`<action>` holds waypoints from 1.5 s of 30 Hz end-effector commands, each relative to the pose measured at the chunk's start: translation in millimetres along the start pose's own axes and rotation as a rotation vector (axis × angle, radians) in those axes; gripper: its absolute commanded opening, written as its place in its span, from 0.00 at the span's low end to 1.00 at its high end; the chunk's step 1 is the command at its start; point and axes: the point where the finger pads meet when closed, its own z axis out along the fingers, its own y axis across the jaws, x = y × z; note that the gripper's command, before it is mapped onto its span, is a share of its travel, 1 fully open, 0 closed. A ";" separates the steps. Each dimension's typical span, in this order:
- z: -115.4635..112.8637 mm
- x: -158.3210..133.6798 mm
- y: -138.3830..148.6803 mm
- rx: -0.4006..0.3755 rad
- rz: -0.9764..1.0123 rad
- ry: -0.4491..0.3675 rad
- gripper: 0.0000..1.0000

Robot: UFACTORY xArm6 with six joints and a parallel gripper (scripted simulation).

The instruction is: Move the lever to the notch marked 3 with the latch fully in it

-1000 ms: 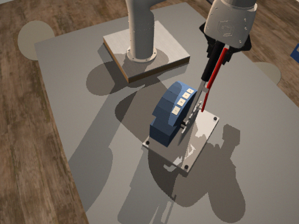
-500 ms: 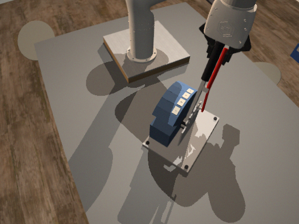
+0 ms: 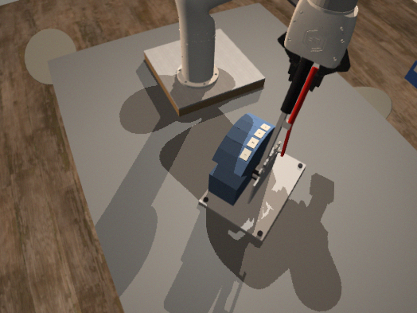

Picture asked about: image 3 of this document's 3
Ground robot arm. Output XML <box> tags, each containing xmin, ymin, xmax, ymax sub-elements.
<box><xmin>175</xmin><ymin>0</ymin><xmax>358</xmax><ymax>89</ymax></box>

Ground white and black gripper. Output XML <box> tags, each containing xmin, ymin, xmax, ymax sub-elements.
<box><xmin>278</xmin><ymin>0</ymin><xmax>358</xmax><ymax>91</ymax></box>

